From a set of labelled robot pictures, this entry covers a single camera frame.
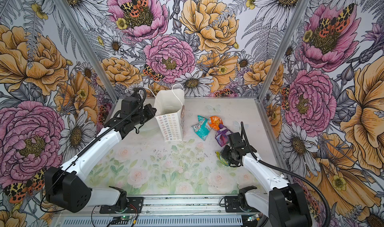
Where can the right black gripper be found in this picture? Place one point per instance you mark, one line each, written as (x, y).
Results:
(227, 148)

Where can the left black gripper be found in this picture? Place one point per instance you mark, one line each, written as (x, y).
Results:
(151, 110)

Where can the purple snack packet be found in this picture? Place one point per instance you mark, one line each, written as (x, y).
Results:
(222, 135)

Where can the white paper bag with dots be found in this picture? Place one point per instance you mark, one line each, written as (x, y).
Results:
(170, 106)

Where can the teal snack packet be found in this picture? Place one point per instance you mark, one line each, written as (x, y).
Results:
(202, 128)

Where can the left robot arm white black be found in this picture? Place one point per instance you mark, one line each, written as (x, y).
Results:
(65, 185)

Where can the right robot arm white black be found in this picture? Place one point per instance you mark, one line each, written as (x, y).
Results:
(283, 203)

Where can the orange snack packet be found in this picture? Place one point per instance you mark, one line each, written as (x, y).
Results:
(215, 123)

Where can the right green circuit board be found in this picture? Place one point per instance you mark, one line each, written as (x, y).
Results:
(253, 218)

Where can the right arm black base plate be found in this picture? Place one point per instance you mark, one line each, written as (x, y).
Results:
(234, 204)

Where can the white vented cable duct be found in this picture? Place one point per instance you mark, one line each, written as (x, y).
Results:
(155, 221)

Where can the aluminium mounting rail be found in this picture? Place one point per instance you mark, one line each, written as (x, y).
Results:
(181, 204)

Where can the left aluminium corner post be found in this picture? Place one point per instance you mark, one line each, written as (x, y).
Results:
(80, 36)

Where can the aluminium corner post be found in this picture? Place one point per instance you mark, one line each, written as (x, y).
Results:
(291, 28)
(80, 36)

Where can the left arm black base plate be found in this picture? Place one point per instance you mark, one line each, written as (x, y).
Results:
(132, 205)

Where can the right aluminium corner post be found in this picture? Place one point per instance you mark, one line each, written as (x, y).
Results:
(291, 28)

